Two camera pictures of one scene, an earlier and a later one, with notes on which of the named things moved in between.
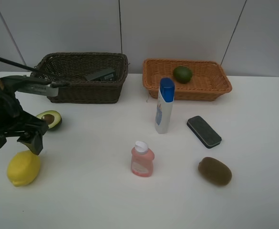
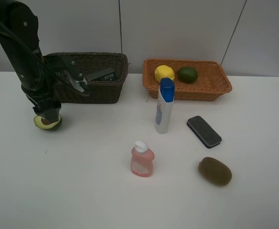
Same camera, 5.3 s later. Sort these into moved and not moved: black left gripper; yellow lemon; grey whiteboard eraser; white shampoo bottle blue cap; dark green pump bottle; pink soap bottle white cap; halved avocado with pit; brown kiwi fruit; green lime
Moved: green lime; black left gripper; yellow lemon
Not moved: halved avocado with pit; brown kiwi fruit; grey whiteboard eraser; white shampoo bottle blue cap; pink soap bottle white cap; dark green pump bottle
